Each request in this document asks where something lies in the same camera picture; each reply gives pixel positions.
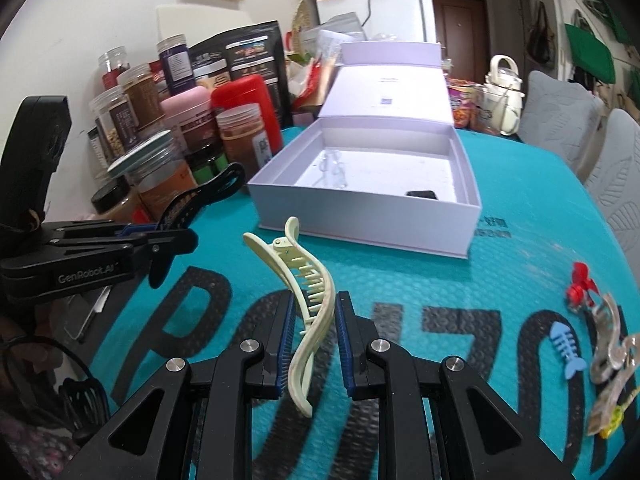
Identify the cream hair claw clip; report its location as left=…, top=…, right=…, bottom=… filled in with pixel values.
left=243, top=217, right=336, bottom=418

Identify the blue fishbone hair clip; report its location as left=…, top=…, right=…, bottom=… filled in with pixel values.
left=549, top=321, right=587, bottom=380

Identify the red propeller hair clip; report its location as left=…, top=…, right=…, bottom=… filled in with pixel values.
left=565, top=262, right=599, bottom=312

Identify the pearl grey hair claw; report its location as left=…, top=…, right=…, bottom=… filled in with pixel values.
left=587, top=292, right=639, bottom=437

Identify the yellow green ball hair clip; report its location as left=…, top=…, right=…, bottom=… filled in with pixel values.
left=599, top=405, right=625, bottom=439

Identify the metal lid jar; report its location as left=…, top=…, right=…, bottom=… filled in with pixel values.
left=107, top=130, right=198, bottom=221

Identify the brown spice jar clear lid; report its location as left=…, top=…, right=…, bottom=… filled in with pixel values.
left=216, top=103, right=272, bottom=180

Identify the pink lidded jar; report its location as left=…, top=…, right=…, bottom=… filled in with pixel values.
left=160, top=86, right=217, bottom=154

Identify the small black object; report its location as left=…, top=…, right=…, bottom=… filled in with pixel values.
left=406, top=190, right=438, bottom=200

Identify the clear plastic hair clip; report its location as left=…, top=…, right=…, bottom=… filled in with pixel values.
left=318, top=150, right=347, bottom=190

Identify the red lidded container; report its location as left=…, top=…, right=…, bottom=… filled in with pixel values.
left=209, top=74, right=284, bottom=156

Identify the lavender open gift box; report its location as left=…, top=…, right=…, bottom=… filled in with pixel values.
left=248, top=40, right=482, bottom=258

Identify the black snack bag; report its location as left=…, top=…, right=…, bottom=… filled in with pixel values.
left=189, top=21, right=293, bottom=128

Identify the instant noodle cup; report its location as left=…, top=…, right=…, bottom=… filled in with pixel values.
left=447, top=77, right=477, bottom=129

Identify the white electric kettle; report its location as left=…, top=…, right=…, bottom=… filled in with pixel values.
left=484, top=54, right=525, bottom=136

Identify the far grey leaf chair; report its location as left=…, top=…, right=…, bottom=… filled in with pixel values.
left=518, top=70, right=604, bottom=172

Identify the grey leaf chair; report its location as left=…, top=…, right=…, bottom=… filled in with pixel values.
left=518, top=70, right=604, bottom=172
left=585, top=108, right=640, bottom=283

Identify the white refrigerator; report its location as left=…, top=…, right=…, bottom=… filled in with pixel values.
left=316, top=0, right=437, bottom=44

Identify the near grey leaf chair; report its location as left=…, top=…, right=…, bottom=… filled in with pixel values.
left=585, top=108, right=640, bottom=283

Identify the brown door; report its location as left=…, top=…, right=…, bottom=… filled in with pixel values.
left=433, top=0, right=490, bottom=82

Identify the green tote bag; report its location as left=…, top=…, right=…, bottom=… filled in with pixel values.
left=565, top=24, right=616, bottom=84

